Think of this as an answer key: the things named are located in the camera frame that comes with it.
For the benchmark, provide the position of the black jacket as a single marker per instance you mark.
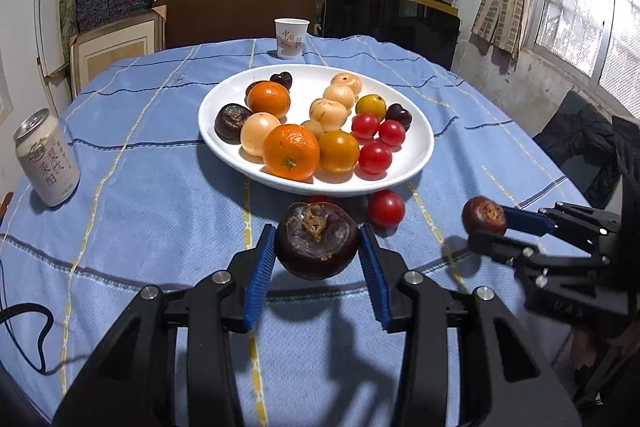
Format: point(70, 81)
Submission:
point(585, 142)

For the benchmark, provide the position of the blue patterned boxes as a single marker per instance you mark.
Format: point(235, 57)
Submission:
point(112, 2)

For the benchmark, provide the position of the large orange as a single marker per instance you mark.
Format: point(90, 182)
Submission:
point(270, 101)

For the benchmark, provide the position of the dark purple cherry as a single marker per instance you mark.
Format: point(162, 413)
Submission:
point(281, 80)
point(398, 116)

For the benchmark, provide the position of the person's right hand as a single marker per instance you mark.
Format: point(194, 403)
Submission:
point(590, 344)

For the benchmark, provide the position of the yellow-orange tomato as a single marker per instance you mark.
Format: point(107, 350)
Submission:
point(338, 152)

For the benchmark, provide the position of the white oval plate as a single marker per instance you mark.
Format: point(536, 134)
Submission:
point(415, 144)

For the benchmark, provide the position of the small yellow tomato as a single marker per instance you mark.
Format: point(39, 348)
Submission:
point(370, 107)

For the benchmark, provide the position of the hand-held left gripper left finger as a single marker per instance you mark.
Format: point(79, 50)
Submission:
point(260, 282)

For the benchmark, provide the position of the blue checked tablecloth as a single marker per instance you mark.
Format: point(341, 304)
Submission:
point(150, 217)

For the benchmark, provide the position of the white drink can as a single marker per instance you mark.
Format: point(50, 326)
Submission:
point(47, 162)

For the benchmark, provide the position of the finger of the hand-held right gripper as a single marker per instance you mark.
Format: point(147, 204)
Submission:
point(500, 247)
point(527, 221)

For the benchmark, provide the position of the tan speckled round fruit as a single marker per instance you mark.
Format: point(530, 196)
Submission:
point(327, 114)

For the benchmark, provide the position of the black panel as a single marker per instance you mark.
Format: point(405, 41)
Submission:
point(390, 24)

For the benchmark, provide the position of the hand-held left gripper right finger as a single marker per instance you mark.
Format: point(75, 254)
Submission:
point(375, 282)

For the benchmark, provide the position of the framed picture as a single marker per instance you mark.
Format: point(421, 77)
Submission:
point(117, 54)

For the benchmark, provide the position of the orange tangerine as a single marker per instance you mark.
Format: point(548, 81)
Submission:
point(291, 152)

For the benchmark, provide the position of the white paper cup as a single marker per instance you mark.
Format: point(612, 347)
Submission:
point(291, 38)

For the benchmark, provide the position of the barred window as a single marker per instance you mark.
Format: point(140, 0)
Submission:
point(585, 7)

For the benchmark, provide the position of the white leaning board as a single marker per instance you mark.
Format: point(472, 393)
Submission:
point(50, 22)

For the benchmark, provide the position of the large beige round fruit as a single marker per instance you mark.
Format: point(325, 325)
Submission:
point(259, 134)

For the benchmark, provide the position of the cream round fruit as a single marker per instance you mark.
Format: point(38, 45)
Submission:
point(340, 97)

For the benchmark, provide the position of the brown board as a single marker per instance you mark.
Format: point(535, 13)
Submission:
point(235, 17)

